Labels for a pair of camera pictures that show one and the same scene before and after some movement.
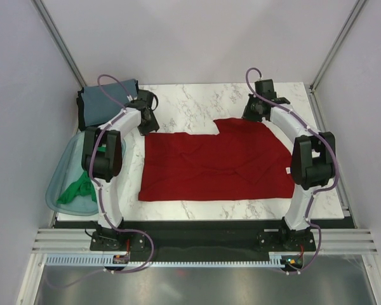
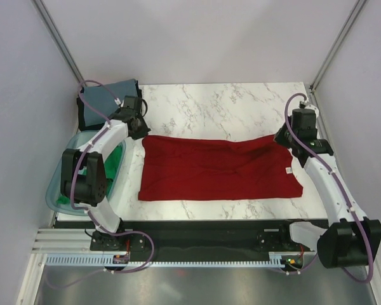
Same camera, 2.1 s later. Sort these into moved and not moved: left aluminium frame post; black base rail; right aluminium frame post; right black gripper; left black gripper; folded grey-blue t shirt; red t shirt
Moved: left black gripper; right black gripper; red t shirt
Not moved: left aluminium frame post; folded grey-blue t shirt; right aluminium frame post; black base rail
